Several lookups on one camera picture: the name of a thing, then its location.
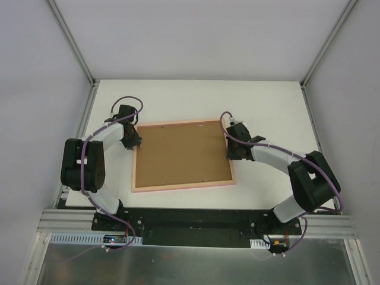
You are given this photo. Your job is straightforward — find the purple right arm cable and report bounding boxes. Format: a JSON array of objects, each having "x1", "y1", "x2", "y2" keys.
[{"x1": 219, "y1": 111, "x2": 346, "y2": 261}]

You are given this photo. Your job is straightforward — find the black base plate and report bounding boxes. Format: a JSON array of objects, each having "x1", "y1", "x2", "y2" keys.
[{"x1": 91, "y1": 208, "x2": 301, "y2": 248}]

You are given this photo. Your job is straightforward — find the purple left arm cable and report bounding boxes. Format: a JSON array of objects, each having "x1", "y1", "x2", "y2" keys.
[{"x1": 49, "y1": 96, "x2": 145, "y2": 264}]

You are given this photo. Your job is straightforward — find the left white cable duct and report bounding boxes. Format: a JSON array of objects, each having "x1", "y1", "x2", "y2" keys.
[{"x1": 50, "y1": 233, "x2": 143, "y2": 246}]

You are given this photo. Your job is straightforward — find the brown cardboard backing board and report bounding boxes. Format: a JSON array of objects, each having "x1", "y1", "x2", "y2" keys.
[{"x1": 135, "y1": 121, "x2": 233, "y2": 188}]

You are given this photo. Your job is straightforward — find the white cable duct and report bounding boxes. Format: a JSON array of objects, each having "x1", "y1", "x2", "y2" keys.
[
  {"x1": 249, "y1": 239, "x2": 289, "y2": 250},
  {"x1": 50, "y1": 233, "x2": 143, "y2": 246}
]

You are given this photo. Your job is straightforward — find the aluminium corner post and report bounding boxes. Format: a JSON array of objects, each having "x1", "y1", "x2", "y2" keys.
[
  {"x1": 300, "y1": 0, "x2": 360, "y2": 89},
  {"x1": 45, "y1": 0, "x2": 96, "y2": 86}
]

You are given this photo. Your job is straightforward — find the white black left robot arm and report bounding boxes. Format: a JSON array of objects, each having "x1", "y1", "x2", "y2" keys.
[{"x1": 61, "y1": 104, "x2": 142, "y2": 231}]

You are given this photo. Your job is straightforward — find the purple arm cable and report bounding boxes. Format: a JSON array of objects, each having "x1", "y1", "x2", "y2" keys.
[
  {"x1": 49, "y1": 96, "x2": 145, "y2": 264},
  {"x1": 219, "y1": 111, "x2": 346, "y2": 261}
]

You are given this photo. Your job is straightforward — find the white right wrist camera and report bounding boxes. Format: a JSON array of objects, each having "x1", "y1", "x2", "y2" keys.
[{"x1": 229, "y1": 116, "x2": 243, "y2": 125}]

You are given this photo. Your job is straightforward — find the left aluminium corner post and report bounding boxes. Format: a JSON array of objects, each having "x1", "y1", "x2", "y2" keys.
[{"x1": 45, "y1": 0, "x2": 96, "y2": 86}]

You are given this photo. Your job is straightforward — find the right white cable duct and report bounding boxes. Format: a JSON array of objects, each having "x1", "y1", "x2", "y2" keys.
[{"x1": 249, "y1": 239, "x2": 289, "y2": 250}]

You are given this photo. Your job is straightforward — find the right aluminium corner post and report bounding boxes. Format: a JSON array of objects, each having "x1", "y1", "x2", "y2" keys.
[{"x1": 300, "y1": 0, "x2": 360, "y2": 89}]

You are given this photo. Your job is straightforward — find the pink wooden picture frame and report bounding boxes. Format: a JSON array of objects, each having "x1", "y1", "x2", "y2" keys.
[{"x1": 131, "y1": 118, "x2": 238, "y2": 194}]

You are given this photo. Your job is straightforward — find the aluminium front rail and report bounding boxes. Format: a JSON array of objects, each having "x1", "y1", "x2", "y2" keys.
[{"x1": 37, "y1": 208, "x2": 359, "y2": 239}]

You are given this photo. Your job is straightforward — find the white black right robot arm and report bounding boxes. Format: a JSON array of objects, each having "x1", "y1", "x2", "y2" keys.
[{"x1": 225, "y1": 122, "x2": 341, "y2": 235}]

